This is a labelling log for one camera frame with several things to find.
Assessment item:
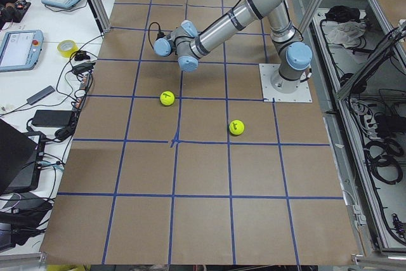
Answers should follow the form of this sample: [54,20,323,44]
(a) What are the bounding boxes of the grey usb dock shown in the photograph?
[27,86,55,105]

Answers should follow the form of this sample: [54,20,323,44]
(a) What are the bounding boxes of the white cloth rag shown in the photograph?
[326,22,366,48]

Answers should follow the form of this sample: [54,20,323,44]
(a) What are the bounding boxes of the tennis ball near gripper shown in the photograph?
[160,91,175,106]

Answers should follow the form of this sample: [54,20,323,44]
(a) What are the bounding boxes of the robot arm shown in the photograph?
[151,0,313,93]

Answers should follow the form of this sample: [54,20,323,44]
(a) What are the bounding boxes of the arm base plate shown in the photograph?
[259,63,313,103]

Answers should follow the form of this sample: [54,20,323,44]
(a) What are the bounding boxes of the black laptop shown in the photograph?
[1,121,45,195]

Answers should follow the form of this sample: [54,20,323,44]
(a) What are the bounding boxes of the tennis ball left front corner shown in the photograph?
[228,119,245,136]

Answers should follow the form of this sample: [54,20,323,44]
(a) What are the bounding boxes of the teach pendant near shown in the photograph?
[1,30,44,72]

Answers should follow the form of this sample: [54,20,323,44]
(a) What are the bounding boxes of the black power adapter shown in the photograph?
[32,110,73,128]

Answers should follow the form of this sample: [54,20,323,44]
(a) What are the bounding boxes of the yellow tape roll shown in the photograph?
[57,39,79,58]

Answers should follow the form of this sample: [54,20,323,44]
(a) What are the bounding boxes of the black usb hub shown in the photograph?
[72,62,95,76]

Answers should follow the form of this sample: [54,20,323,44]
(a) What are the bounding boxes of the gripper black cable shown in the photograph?
[148,22,166,50]

